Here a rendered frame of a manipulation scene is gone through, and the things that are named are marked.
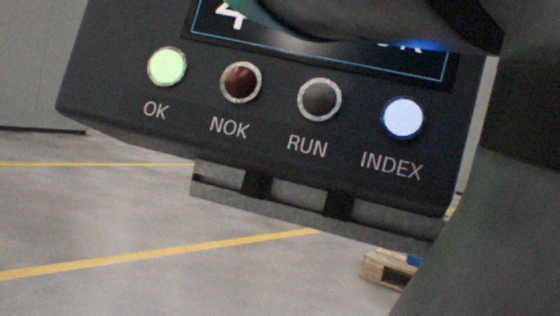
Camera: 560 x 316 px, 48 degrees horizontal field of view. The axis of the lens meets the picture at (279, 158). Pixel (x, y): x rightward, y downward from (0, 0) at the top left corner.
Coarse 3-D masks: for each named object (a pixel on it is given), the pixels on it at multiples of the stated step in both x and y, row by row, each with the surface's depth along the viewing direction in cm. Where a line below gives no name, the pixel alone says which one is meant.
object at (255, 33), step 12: (204, 0) 39; (216, 0) 39; (204, 12) 39; (216, 12) 39; (228, 12) 39; (192, 24) 39; (204, 24) 39; (216, 24) 39; (228, 24) 39; (240, 24) 39; (252, 24) 39; (216, 36) 39; (228, 36) 39; (240, 36) 39; (252, 36) 38; (264, 36) 38
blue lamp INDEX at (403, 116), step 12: (396, 96) 36; (408, 96) 36; (384, 108) 36; (396, 108) 35; (408, 108) 35; (420, 108) 35; (384, 120) 36; (396, 120) 35; (408, 120) 35; (420, 120) 35; (384, 132) 36; (396, 132) 35; (408, 132) 35; (420, 132) 35
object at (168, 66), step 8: (160, 48) 39; (168, 48) 39; (176, 48) 39; (152, 56) 39; (160, 56) 39; (168, 56) 39; (176, 56) 39; (184, 56) 39; (152, 64) 39; (160, 64) 39; (168, 64) 38; (176, 64) 38; (184, 64) 39; (152, 72) 39; (160, 72) 38; (168, 72) 38; (176, 72) 39; (184, 72) 39; (152, 80) 39; (160, 80) 39; (168, 80) 39; (176, 80) 39
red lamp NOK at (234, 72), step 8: (232, 64) 38; (240, 64) 38; (248, 64) 38; (224, 72) 38; (232, 72) 37; (240, 72) 37; (248, 72) 37; (256, 72) 38; (224, 80) 38; (232, 80) 37; (240, 80) 37; (248, 80) 37; (256, 80) 38; (224, 88) 38; (232, 88) 37; (240, 88) 37; (248, 88) 37; (256, 88) 38; (224, 96) 38; (232, 96) 38; (240, 96) 37; (248, 96) 38; (256, 96) 38; (240, 104) 38
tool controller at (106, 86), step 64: (128, 0) 41; (192, 0) 40; (128, 64) 40; (192, 64) 39; (256, 64) 38; (320, 64) 37; (384, 64) 36; (448, 64) 36; (128, 128) 39; (192, 128) 38; (256, 128) 37; (320, 128) 37; (448, 128) 35; (256, 192) 43; (384, 192) 35; (448, 192) 35
